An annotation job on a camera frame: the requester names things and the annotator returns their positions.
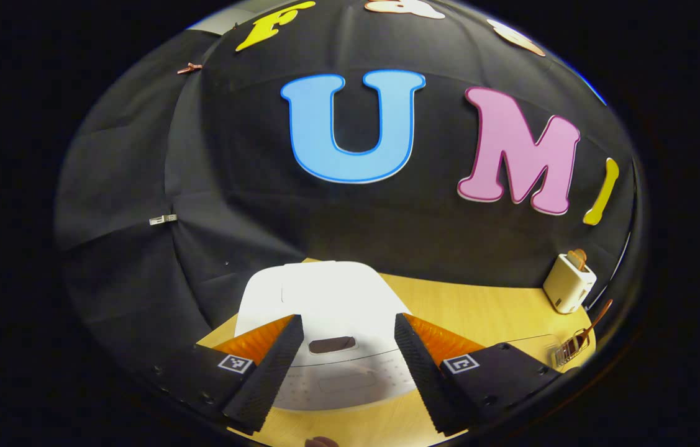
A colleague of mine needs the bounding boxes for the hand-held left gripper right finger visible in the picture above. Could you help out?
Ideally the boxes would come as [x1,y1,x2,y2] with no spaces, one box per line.
[393,312,565,437]

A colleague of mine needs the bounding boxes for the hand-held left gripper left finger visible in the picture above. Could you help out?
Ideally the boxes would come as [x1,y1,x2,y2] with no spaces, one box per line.
[148,314,305,436]

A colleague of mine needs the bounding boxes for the metal wire chopstick holder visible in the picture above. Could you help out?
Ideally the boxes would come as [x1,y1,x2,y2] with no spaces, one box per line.
[551,332,592,368]

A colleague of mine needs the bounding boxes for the brown wooden spoon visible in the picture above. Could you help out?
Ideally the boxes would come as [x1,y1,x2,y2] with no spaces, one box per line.
[576,299,614,349]

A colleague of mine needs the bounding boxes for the white toaster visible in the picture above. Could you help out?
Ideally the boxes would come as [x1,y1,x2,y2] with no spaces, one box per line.
[542,253,598,315]

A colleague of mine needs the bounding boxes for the thin white cable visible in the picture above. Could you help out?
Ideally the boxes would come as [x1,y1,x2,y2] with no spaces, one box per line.
[591,232,634,306]

